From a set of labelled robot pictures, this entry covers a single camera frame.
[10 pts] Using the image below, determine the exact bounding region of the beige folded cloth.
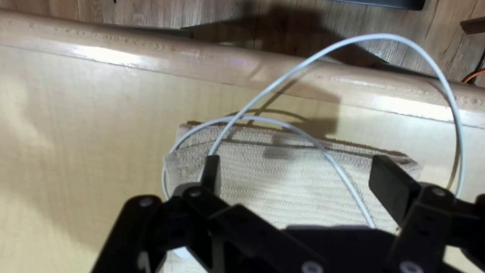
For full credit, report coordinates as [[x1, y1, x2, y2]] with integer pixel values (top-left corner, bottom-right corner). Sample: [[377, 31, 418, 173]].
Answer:
[[162, 119, 421, 273]]

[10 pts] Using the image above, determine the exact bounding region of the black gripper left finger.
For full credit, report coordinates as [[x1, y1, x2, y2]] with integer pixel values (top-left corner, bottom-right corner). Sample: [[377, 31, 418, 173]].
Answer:
[[89, 153, 324, 273]]

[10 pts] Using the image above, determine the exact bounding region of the thin white cable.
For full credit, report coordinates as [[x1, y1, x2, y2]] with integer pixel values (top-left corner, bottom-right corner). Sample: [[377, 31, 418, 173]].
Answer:
[[159, 31, 465, 230]]

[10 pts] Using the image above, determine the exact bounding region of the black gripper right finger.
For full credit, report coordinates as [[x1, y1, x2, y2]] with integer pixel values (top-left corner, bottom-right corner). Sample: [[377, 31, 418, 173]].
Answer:
[[367, 153, 485, 273]]

